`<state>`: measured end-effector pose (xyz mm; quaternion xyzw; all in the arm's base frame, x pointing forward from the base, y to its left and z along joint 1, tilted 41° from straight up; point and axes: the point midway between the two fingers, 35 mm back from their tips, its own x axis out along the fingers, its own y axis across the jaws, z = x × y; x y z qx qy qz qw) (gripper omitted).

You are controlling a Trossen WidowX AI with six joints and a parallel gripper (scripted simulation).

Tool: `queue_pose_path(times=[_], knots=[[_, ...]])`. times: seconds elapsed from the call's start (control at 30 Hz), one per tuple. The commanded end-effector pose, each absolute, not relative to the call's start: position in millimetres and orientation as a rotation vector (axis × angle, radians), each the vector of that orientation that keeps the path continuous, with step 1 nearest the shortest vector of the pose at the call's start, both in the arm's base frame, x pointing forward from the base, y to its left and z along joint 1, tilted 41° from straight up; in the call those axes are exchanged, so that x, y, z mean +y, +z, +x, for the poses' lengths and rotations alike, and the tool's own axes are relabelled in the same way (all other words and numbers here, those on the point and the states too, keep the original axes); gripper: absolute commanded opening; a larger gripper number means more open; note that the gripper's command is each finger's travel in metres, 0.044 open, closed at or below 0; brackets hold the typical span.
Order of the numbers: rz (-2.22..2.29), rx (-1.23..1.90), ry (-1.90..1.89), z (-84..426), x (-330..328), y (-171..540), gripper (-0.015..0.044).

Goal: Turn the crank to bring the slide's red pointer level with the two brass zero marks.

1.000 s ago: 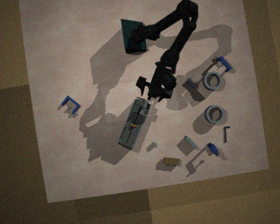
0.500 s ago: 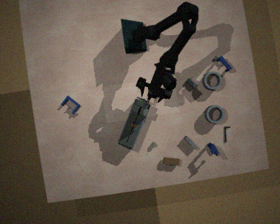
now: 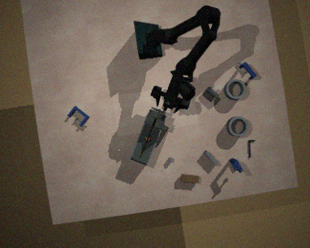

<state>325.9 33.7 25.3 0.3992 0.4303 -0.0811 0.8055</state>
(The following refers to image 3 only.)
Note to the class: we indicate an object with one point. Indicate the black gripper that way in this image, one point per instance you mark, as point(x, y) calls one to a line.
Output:
point(157, 93)

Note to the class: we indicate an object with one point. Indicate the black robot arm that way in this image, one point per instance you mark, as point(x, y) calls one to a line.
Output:
point(168, 36)

